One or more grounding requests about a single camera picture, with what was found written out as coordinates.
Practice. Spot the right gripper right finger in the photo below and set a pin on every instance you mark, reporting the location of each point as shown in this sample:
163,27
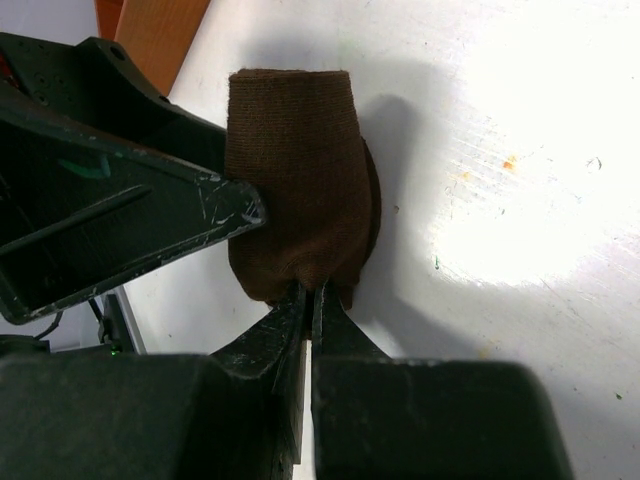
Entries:
376,417

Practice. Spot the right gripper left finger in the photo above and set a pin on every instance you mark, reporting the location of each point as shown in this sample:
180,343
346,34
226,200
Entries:
233,414

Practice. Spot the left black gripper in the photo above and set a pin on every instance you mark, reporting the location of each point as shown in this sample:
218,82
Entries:
83,211

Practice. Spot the brown striped-cuff sock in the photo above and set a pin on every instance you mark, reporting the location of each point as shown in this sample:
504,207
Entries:
295,136

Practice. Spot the orange compartment tray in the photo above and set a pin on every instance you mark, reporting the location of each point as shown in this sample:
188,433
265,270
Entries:
156,34

